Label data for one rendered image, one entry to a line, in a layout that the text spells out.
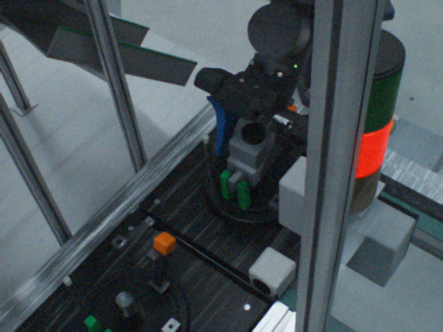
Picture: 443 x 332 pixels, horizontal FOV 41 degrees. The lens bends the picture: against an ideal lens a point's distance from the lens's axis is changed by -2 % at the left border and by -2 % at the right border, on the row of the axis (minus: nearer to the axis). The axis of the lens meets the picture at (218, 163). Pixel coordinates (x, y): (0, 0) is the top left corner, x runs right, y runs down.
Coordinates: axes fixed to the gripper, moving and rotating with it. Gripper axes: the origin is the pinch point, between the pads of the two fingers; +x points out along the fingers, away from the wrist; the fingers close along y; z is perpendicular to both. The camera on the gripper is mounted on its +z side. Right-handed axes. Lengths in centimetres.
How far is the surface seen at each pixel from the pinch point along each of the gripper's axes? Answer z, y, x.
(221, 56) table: -36.5, -28.8, -2.1
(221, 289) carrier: 4.0, 5.8, 17.8
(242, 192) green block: 0.0, 1.7, 6.4
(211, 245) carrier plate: 0.6, 0.7, 14.9
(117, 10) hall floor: -145, -149, 18
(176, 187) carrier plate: -2.8, -9.4, 12.0
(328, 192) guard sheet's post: 27.2, 19.6, -7.6
